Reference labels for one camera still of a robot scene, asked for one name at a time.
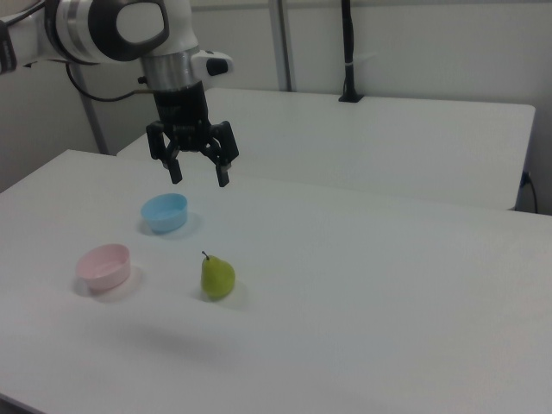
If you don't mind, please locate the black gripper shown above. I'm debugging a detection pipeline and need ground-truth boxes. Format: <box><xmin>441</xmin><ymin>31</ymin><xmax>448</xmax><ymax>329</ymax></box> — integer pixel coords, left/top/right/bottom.
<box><xmin>146</xmin><ymin>81</ymin><xmax>240</xmax><ymax>188</ymax></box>

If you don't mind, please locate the blue plastic bowl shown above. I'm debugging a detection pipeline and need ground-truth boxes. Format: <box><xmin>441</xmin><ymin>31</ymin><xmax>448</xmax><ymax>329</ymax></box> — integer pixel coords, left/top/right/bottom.
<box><xmin>141</xmin><ymin>192</ymin><xmax>189</xmax><ymax>235</ymax></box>

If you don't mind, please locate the green pear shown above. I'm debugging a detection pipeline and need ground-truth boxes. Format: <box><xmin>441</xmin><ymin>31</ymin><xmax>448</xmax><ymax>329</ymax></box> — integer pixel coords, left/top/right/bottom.
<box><xmin>200</xmin><ymin>250</ymin><xmax>236</xmax><ymax>301</ymax></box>

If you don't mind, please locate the pink plastic bowl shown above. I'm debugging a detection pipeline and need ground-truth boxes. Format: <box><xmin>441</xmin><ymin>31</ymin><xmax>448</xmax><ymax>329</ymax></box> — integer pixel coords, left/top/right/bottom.
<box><xmin>76</xmin><ymin>243</ymin><xmax>132</xmax><ymax>291</ymax></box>

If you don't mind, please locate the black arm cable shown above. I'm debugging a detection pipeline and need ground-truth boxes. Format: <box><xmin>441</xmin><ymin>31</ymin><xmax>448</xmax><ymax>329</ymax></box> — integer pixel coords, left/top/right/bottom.
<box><xmin>65</xmin><ymin>63</ymin><xmax>155</xmax><ymax>104</ymax></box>

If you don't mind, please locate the grey wall profile post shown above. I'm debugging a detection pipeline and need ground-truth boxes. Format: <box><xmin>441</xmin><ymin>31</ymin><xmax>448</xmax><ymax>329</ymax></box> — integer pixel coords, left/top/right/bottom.
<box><xmin>269</xmin><ymin>0</ymin><xmax>298</xmax><ymax>92</ymax></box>

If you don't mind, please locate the black camera pole with clamp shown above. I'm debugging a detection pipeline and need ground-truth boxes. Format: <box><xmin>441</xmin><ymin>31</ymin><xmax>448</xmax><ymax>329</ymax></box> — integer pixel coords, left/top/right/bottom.
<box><xmin>338</xmin><ymin>0</ymin><xmax>366</xmax><ymax>104</ymax></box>

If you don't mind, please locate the black power cable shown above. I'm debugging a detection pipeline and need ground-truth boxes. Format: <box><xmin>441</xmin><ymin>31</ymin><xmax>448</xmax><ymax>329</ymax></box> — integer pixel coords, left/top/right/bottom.
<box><xmin>522</xmin><ymin>171</ymin><xmax>539</xmax><ymax>213</ymax></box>

